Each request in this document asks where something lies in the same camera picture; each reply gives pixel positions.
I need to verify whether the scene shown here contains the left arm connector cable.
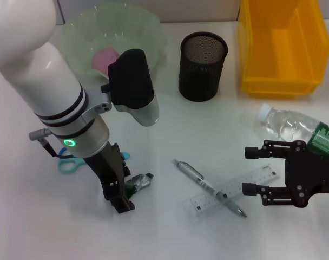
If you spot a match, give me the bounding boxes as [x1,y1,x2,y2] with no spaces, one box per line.
[28,128,74,159]

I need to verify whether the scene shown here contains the silver ballpoint pen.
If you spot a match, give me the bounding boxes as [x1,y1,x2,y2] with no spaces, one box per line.
[172,158,248,218]

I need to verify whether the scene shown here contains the green silver plastic wrapper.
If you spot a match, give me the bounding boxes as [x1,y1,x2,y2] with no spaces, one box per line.
[124,172,155,198]

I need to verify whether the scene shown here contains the transparent plastic ruler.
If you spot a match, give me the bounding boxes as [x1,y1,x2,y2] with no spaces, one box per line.
[182,164,281,217]

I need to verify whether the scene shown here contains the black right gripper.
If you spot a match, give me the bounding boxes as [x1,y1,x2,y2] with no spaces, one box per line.
[241,139,329,209]

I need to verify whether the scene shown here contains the clear water bottle green label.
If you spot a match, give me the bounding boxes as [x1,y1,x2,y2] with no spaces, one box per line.
[255,103,329,156]

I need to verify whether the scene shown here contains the blue scissors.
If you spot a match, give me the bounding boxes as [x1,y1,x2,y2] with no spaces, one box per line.
[57,147,131,175]

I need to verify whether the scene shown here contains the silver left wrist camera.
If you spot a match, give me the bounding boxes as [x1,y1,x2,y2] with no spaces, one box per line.
[100,48,160,128]

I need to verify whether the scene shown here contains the black mesh pen holder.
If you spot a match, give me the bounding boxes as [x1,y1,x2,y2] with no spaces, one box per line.
[178,31,229,103]

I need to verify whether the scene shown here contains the yellow plastic bin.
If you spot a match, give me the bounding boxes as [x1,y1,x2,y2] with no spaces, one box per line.
[236,0,329,99]

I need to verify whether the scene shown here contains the green translucent fruit bowl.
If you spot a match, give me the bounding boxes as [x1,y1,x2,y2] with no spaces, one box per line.
[57,3,169,80]

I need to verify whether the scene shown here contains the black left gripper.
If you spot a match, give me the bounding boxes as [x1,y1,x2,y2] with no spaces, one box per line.
[83,142,136,215]

